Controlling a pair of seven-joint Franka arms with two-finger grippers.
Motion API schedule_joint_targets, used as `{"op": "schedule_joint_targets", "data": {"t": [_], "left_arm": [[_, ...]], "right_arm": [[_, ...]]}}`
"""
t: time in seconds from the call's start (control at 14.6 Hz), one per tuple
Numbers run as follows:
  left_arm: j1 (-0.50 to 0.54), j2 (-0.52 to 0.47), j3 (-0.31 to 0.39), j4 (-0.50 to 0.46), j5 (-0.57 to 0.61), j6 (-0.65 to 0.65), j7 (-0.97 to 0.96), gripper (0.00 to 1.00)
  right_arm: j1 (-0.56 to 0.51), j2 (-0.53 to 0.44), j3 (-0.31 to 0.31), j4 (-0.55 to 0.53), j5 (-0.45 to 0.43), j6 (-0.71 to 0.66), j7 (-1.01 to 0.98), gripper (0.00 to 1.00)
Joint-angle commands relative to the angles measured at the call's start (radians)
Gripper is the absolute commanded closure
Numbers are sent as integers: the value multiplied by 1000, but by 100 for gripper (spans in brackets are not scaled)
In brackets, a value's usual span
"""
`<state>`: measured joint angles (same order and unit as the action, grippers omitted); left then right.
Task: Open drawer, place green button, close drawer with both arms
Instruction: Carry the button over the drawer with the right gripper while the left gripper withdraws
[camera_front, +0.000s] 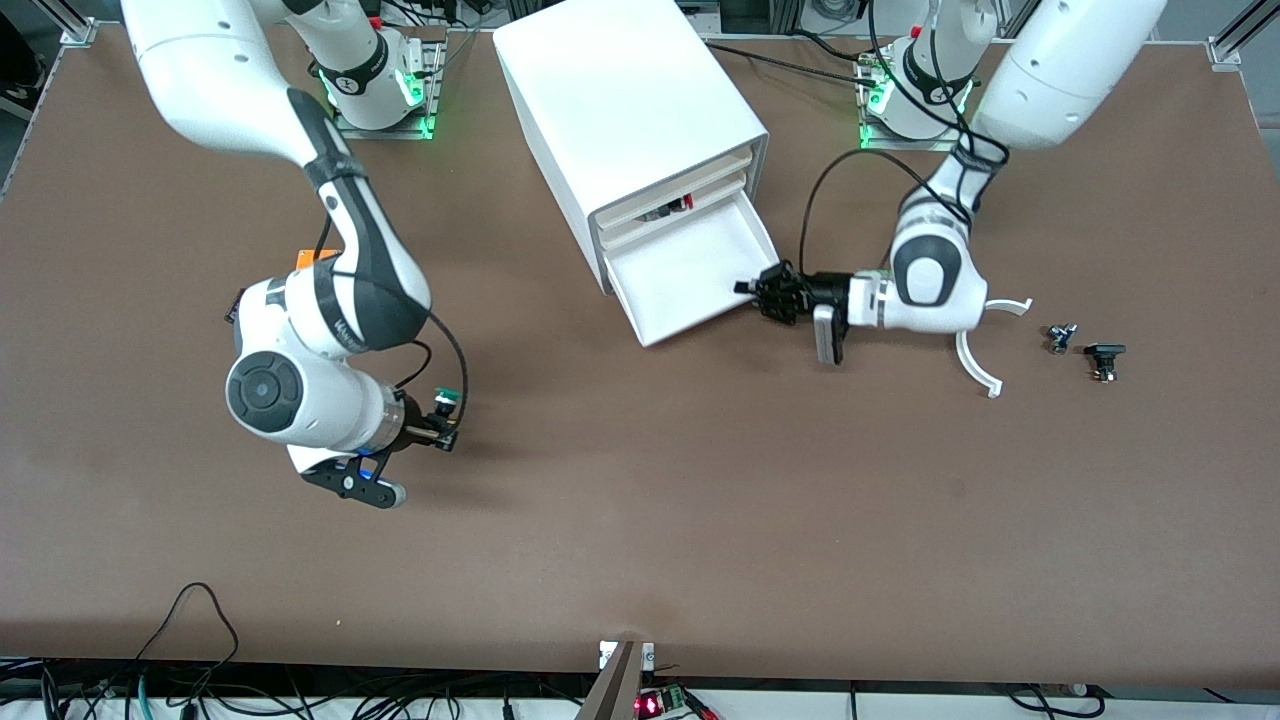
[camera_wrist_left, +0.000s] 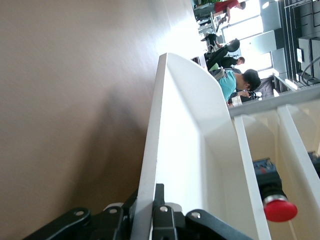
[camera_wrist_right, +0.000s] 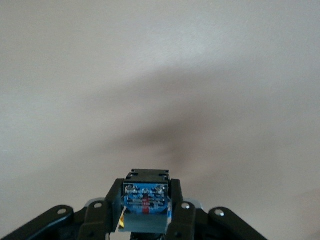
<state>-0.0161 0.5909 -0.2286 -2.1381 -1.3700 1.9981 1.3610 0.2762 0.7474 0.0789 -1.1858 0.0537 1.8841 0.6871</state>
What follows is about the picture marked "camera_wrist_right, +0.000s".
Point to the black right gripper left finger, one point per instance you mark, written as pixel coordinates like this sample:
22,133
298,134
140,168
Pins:
96,220

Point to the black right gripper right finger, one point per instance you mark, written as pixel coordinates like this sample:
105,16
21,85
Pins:
185,220

